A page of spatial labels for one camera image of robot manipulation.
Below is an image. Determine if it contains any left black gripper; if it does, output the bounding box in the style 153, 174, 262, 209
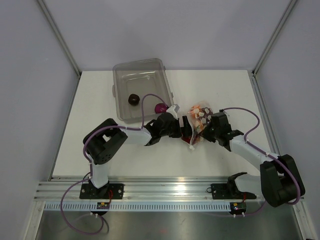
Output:
160, 116, 195, 139

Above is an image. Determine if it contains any clear zip top bag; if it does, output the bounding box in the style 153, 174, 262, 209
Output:
185, 101, 213, 150

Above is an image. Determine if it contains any fake purple onion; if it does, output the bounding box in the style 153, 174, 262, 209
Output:
154, 103, 168, 114

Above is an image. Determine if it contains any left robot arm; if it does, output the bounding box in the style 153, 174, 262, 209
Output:
79, 112, 193, 200

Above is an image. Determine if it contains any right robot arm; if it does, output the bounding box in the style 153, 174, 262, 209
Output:
201, 111, 306, 208

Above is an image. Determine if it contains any grey transparent plastic container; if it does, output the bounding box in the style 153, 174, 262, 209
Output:
112, 58, 174, 123

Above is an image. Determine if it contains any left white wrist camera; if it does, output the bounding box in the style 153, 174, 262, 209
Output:
166, 104, 180, 120

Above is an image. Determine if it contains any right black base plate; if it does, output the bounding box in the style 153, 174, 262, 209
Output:
210, 183, 257, 200

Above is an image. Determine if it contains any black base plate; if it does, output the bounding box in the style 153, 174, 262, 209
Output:
79, 182, 124, 200
210, 183, 257, 200

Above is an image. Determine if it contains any white slotted cable duct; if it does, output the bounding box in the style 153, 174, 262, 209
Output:
43, 202, 232, 212

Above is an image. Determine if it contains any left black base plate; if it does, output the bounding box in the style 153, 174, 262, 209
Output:
79, 182, 124, 200

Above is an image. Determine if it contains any right aluminium frame post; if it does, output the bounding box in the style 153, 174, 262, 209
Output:
252, 0, 300, 78

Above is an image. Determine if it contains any aluminium frame post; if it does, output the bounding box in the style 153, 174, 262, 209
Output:
252, 0, 300, 78
35, 0, 82, 79

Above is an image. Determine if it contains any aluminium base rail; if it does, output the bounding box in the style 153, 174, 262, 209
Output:
34, 176, 228, 202

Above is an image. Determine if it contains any left aluminium frame post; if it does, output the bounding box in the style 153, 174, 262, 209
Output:
35, 0, 82, 79

